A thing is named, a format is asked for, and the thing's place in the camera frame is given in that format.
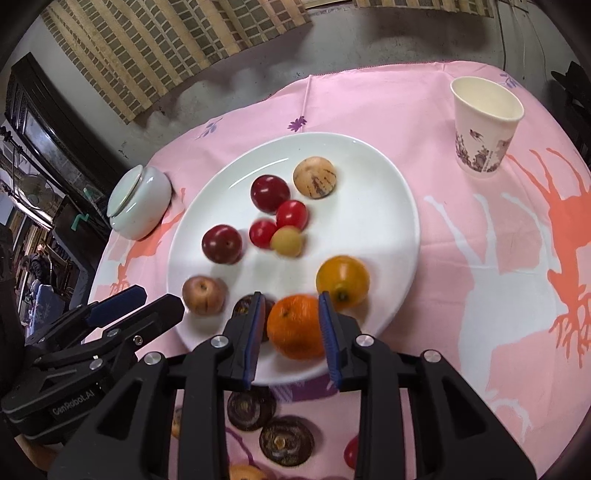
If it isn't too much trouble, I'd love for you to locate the pink printed tablecloth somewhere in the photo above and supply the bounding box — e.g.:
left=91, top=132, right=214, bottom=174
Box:
left=88, top=60, right=591, bottom=480

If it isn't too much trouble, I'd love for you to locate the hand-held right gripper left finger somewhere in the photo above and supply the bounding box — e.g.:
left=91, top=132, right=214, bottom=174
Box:
left=48, top=292, right=267, bottom=480

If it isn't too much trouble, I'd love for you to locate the electric fan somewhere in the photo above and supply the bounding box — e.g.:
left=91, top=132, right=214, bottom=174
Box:
left=18, top=175, right=61, bottom=208

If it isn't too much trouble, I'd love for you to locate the dark wooden cabinet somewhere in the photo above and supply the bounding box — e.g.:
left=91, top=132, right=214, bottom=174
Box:
left=4, top=51, right=134, bottom=232

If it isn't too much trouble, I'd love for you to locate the large orange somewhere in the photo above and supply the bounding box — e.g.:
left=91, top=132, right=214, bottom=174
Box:
left=267, top=294, right=326, bottom=361

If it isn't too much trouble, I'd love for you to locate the wide brick pattern curtain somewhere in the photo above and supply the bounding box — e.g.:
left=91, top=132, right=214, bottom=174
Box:
left=41, top=0, right=319, bottom=123

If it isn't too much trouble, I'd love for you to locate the floral paper cup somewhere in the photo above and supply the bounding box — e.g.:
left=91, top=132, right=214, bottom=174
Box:
left=450, top=76, right=525, bottom=178

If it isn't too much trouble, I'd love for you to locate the white oval plate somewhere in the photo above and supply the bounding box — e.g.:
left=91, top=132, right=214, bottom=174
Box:
left=167, top=132, right=419, bottom=386

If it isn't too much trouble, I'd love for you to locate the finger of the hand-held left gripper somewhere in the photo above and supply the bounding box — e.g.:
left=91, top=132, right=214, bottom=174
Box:
left=25, top=285, right=147, bottom=352
left=88, top=294, right=185, bottom=365

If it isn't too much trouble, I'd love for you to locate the hanging power cable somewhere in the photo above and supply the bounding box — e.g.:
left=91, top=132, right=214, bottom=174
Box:
left=496, top=0, right=509, bottom=70

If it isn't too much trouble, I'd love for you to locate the dark purple water chestnut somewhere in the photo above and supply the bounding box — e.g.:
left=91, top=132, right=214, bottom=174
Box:
left=227, top=387, right=278, bottom=432
left=231, top=293, right=273, bottom=342
left=259, top=415, right=315, bottom=467

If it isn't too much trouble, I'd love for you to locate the dark red plum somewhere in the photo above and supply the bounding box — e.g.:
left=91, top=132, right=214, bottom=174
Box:
left=250, top=174, right=291, bottom=213
left=202, top=224, right=243, bottom=265

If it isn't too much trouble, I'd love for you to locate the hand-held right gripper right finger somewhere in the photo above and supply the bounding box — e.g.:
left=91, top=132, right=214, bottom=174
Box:
left=318, top=291, right=539, bottom=480

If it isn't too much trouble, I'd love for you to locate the small tan longan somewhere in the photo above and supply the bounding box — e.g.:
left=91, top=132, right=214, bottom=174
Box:
left=270, top=226, right=305, bottom=258

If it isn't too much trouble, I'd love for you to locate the black hat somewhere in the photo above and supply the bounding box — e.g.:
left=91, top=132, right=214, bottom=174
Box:
left=551, top=62, right=591, bottom=153

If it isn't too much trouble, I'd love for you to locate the pale green lidded jar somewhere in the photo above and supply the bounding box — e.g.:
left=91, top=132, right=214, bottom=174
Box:
left=107, top=165, right=172, bottom=241

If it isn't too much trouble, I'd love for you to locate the narrow brick pattern curtain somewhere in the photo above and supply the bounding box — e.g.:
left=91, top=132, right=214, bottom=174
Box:
left=353, top=0, right=495, bottom=19

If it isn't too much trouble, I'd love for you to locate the brown round fruit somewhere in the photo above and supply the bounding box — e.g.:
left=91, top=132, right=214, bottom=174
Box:
left=182, top=275, right=228, bottom=316

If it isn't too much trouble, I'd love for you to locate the yellow round fruit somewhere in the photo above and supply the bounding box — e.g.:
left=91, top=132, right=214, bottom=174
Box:
left=316, top=255, right=371, bottom=311

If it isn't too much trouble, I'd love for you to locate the large beige round fruit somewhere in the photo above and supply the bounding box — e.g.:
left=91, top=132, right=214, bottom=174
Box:
left=293, top=157, right=336, bottom=200

